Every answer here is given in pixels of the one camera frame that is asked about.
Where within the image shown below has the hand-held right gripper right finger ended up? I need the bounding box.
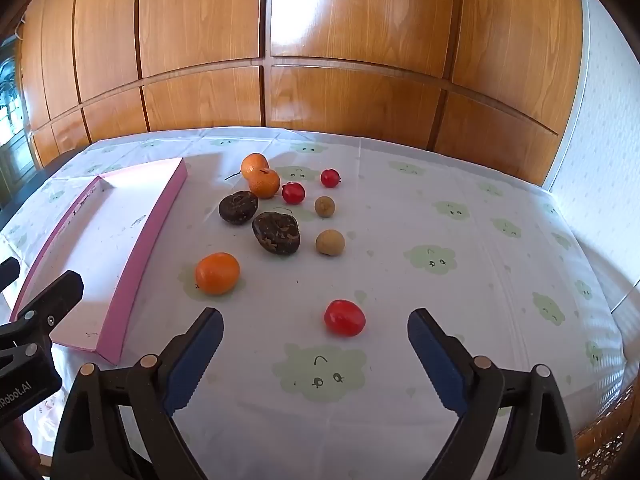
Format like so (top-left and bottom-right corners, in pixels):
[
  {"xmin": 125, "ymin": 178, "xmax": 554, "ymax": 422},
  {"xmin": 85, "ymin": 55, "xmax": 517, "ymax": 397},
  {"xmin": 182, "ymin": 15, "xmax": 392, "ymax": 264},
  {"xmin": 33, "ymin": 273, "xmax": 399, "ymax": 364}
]
[{"xmin": 406, "ymin": 307, "xmax": 581, "ymax": 480}]

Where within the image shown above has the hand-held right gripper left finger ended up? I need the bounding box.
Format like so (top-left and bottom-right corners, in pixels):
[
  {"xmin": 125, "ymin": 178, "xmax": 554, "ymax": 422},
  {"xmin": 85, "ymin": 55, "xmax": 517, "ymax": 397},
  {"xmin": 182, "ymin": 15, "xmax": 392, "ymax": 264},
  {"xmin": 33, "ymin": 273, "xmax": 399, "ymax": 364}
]
[{"xmin": 51, "ymin": 306, "xmax": 226, "ymax": 480}]

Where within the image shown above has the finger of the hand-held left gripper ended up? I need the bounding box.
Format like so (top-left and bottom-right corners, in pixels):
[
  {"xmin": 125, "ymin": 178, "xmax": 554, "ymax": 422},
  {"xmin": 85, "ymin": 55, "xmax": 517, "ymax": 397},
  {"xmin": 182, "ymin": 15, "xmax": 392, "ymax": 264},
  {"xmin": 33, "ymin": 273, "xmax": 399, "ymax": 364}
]
[
  {"xmin": 0, "ymin": 257, "xmax": 21, "ymax": 292},
  {"xmin": 9, "ymin": 270, "xmax": 84, "ymax": 347}
]

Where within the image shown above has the orange mandarin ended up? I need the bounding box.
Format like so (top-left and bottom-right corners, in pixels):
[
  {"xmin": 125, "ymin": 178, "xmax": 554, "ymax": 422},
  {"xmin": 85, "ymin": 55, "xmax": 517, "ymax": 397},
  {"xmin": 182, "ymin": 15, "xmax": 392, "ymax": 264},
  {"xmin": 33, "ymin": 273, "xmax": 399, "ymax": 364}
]
[
  {"xmin": 248, "ymin": 168, "xmax": 281, "ymax": 200},
  {"xmin": 195, "ymin": 252, "xmax": 241, "ymax": 296},
  {"xmin": 241, "ymin": 153, "xmax": 270, "ymax": 179}
]

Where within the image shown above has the large red tomato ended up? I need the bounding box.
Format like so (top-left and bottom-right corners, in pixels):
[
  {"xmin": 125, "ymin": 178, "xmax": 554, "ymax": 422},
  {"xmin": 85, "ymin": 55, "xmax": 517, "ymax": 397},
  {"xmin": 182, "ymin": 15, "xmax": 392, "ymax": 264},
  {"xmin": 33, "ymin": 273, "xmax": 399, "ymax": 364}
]
[{"xmin": 324, "ymin": 299, "xmax": 366, "ymax": 338}]

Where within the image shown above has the pink cardboard box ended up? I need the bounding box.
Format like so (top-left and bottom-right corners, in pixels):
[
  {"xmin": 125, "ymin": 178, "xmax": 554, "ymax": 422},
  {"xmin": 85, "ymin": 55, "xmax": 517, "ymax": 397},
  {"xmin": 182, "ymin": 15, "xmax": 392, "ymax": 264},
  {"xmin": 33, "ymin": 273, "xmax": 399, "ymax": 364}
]
[{"xmin": 10, "ymin": 157, "xmax": 189, "ymax": 366}]

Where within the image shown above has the dark passion fruit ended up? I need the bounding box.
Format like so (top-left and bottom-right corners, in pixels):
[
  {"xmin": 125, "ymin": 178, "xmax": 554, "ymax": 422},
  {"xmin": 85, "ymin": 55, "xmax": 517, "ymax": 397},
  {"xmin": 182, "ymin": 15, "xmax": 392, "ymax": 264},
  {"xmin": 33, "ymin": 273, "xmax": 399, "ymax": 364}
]
[
  {"xmin": 218, "ymin": 190, "xmax": 259, "ymax": 225},
  {"xmin": 252, "ymin": 211, "xmax": 301, "ymax": 257}
]

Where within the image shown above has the white cloud print tablecloth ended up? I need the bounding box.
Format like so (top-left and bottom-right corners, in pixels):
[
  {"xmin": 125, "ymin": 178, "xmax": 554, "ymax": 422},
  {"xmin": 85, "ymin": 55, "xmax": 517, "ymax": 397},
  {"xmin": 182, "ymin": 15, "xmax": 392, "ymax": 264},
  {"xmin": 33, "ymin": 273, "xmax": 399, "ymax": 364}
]
[{"xmin": 0, "ymin": 127, "xmax": 629, "ymax": 480}]

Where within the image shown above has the dark framed window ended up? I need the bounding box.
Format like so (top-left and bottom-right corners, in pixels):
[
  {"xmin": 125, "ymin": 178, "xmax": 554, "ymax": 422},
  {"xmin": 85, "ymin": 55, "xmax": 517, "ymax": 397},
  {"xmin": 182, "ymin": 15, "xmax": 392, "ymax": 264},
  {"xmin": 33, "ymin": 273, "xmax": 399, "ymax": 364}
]
[{"xmin": 0, "ymin": 37, "xmax": 38, "ymax": 211}]

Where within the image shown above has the carved wooden furniture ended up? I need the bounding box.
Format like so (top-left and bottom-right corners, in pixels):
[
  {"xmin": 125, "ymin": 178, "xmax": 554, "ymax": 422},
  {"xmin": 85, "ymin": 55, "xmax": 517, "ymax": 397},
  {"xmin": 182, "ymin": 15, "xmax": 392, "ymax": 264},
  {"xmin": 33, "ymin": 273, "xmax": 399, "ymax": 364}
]
[{"xmin": 572, "ymin": 385, "xmax": 632, "ymax": 480}]

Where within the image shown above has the wooden wardrobe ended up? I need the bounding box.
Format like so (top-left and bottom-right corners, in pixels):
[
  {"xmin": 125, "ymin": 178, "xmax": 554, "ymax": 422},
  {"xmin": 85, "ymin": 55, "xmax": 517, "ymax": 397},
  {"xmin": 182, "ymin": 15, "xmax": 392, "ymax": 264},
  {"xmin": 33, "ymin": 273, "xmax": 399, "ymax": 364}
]
[{"xmin": 15, "ymin": 0, "xmax": 586, "ymax": 191}]

